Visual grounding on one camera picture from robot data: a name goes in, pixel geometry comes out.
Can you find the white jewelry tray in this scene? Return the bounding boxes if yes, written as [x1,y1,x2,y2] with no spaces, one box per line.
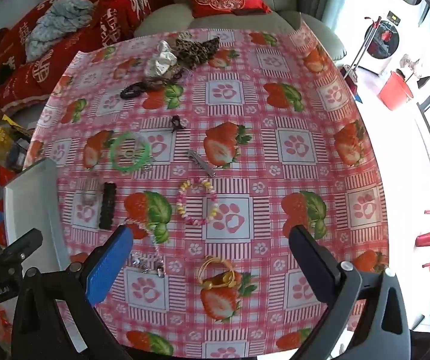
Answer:
[3,158,70,273]

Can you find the red plastic bucket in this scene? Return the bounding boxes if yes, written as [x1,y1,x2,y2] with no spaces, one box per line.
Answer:
[377,72,414,111]

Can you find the yellow hair tie with beads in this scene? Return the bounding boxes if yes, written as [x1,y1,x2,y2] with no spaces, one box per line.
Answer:
[195,255,239,290]

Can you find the red wedding quilt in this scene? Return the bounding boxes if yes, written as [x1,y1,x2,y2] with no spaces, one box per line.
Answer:
[0,0,174,117]

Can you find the white satin scrunchie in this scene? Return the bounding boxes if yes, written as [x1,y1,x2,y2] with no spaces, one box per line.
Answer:
[144,41,177,79]

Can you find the green plastic bangle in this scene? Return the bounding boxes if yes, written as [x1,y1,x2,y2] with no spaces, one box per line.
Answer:
[108,132,153,173]

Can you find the black coiled hair tie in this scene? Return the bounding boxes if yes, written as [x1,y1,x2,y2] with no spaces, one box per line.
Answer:
[119,81,146,101]

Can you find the black scalloped hair clip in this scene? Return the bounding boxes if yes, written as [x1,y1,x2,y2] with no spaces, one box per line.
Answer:
[98,182,117,230]

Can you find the beige sofa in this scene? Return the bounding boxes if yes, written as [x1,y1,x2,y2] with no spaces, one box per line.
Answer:
[134,0,346,61]

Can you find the pink yellow beaded bracelet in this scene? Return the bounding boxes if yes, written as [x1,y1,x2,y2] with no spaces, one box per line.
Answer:
[176,177,219,227]

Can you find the leopard print scrunchie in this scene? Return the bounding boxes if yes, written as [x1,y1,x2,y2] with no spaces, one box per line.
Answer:
[174,37,220,69]

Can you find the small black claw clip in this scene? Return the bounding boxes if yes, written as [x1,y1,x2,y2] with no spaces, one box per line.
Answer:
[170,115,186,133]

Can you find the yellow snack package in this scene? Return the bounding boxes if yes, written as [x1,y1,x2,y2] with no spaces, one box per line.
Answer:
[0,115,33,153]

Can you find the grey blue blanket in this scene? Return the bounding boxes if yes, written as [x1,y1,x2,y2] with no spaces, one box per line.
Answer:
[25,0,95,63]

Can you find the silver charm earrings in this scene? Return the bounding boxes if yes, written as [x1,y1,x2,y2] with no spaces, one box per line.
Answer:
[129,252,165,278]

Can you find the pink strawberry tablecloth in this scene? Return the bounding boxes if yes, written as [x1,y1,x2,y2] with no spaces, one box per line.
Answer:
[28,23,389,359]

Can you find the silver star hair clip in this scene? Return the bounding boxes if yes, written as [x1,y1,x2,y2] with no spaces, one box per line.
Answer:
[186,149,216,178]

